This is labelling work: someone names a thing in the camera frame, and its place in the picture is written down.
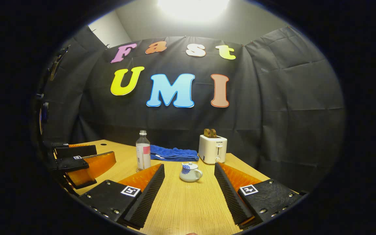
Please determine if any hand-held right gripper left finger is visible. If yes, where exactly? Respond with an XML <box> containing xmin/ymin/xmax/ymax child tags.
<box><xmin>79</xmin><ymin>163</ymin><xmax>165</xmax><ymax>229</ymax></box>

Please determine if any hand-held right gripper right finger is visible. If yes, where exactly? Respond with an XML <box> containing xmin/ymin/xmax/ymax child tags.
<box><xmin>214</xmin><ymin>162</ymin><xmax>303</xmax><ymax>229</ymax></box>

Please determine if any clear plastic water bottle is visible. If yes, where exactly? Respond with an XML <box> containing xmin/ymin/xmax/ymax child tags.
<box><xmin>135</xmin><ymin>130</ymin><xmax>151</xmax><ymax>172</ymax></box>

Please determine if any white blue-patterned teacup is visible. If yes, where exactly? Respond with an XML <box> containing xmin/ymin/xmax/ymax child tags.
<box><xmin>179</xmin><ymin>162</ymin><xmax>203</xmax><ymax>182</ymax></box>

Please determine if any folded blue towel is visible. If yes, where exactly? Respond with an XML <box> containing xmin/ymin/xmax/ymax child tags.
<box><xmin>150</xmin><ymin>145</ymin><xmax>200</xmax><ymax>162</ymax></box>

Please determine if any white toaster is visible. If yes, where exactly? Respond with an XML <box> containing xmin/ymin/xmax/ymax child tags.
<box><xmin>198</xmin><ymin>134</ymin><xmax>228</xmax><ymax>165</ymax></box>

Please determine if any black backdrop cloth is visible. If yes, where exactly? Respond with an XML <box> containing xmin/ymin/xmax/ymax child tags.
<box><xmin>41</xmin><ymin>26</ymin><xmax>345</xmax><ymax>193</ymax></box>

